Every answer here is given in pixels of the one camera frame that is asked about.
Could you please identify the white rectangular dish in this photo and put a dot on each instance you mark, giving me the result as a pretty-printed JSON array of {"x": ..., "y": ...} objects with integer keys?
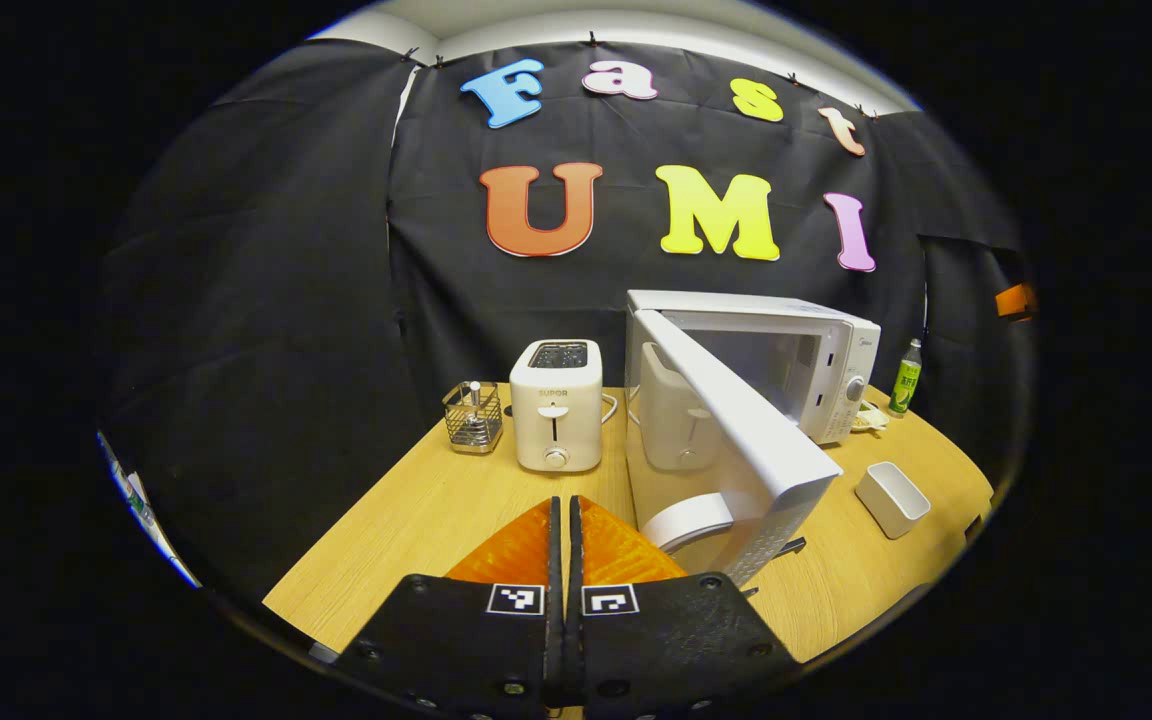
[{"x": 891, "y": 495}]

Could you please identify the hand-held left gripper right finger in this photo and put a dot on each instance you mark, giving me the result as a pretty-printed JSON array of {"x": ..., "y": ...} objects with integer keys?
[{"x": 656, "y": 640}]

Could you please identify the green drink bottle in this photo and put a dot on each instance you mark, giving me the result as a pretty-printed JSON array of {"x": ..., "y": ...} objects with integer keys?
[{"x": 904, "y": 385}]

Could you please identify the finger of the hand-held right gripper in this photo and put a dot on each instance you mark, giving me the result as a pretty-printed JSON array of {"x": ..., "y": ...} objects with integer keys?
[{"x": 1016, "y": 300}]

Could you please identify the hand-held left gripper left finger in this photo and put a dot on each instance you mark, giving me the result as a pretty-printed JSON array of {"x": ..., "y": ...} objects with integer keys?
[{"x": 476, "y": 640}]

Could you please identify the white microwave oven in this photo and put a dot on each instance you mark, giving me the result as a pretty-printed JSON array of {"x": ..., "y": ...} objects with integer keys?
[{"x": 756, "y": 440}]

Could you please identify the white toaster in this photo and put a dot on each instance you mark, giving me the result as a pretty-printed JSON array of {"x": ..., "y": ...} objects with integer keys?
[{"x": 556, "y": 420}]

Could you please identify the divided dish of beans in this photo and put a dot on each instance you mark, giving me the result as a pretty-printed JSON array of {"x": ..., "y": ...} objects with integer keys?
[{"x": 871, "y": 418}]

